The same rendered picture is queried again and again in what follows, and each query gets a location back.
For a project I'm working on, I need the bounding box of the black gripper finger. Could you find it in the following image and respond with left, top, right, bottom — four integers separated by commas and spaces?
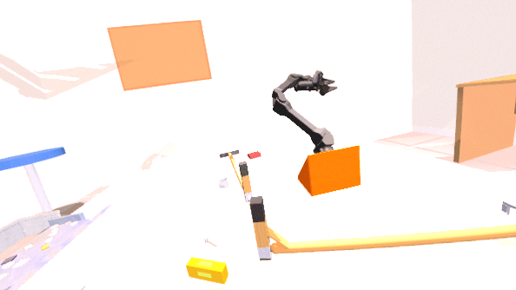
319, 74, 335, 87
324, 85, 337, 94

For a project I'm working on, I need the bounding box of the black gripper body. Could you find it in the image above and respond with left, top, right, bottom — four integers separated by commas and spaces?
306, 72, 325, 96

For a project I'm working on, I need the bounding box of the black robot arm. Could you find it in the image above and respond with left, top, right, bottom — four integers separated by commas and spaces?
272, 73, 335, 154

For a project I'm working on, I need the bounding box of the yellow rectangular bar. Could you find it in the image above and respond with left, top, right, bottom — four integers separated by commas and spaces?
186, 257, 229, 285

